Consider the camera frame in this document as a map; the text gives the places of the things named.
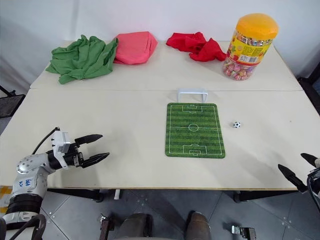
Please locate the small white goal frame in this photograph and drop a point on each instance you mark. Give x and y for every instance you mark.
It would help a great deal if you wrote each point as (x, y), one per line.
(192, 92)

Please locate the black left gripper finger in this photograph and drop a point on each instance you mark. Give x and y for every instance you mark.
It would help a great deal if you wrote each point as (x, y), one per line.
(88, 138)
(96, 158)

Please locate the dark rounded shape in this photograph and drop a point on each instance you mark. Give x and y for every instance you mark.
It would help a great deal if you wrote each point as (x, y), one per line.
(197, 226)
(136, 226)

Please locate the crumpled green cloth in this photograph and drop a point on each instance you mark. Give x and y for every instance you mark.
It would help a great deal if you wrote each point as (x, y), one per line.
(83, 58)

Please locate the small soccer ball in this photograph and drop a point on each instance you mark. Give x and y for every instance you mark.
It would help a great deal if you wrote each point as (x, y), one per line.
(236, 124)

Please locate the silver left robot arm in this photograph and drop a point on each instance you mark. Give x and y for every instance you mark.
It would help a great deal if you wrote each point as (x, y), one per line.
(28, 172)

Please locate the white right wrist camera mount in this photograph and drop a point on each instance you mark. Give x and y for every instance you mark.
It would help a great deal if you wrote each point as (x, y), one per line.
(317, 162)

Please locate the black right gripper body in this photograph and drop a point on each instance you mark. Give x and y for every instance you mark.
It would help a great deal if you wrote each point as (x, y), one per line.
(314, 176)

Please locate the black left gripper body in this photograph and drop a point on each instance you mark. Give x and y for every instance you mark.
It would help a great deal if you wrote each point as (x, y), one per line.
(73, 157)

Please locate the yellow taped object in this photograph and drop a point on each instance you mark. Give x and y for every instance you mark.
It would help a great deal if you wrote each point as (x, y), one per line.
(5, 197)

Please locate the candy jar with orange lid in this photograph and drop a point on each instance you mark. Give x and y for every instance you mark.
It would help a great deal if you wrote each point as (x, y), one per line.
(250, 47)

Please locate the folded pink cloth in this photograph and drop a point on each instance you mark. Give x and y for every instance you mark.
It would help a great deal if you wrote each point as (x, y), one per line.
(133, 48)

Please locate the black mesh object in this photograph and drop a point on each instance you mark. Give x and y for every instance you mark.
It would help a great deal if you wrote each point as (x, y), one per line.
(11, 105)

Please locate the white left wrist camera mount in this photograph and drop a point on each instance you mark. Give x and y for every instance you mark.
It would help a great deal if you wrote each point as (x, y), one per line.
(60, 142)

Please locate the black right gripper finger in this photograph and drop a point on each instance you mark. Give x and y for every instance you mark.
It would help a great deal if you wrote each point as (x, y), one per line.
(310, 158)
(293, 178)

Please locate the small white tag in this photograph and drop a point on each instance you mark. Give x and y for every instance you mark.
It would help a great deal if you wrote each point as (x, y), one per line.
(117, 194)

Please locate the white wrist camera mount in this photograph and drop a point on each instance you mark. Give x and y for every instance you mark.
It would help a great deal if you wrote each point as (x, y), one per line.
(317, 162)
(60, 142)

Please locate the green soccer field mat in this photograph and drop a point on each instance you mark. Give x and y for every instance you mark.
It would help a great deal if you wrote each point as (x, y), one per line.
(193, 130)

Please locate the black table leg bar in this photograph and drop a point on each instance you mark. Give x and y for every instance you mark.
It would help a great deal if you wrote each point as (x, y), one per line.
(265, 196)
(75, 193)

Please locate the black frame object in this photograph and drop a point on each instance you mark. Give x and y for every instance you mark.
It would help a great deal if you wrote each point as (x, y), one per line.
(311, 92)

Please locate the crumpled red cloth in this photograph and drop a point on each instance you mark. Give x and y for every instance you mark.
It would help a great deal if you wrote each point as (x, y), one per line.
(197, 46)

